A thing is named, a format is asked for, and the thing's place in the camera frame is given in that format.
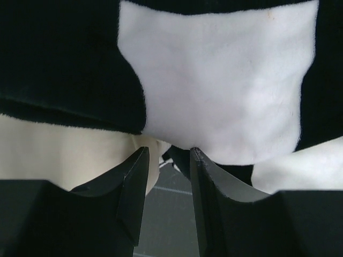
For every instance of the black white checkered pillowcase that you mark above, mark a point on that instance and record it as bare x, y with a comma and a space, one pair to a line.
256, 85

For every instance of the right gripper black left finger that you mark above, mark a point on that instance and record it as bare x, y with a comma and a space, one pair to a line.
101, 217

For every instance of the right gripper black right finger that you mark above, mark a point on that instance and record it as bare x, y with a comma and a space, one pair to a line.
235, 219

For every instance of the black grid cutting mat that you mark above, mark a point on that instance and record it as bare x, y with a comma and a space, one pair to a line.
168, 226

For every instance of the cream pillow with bear print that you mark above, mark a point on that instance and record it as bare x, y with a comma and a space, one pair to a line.
69, 156

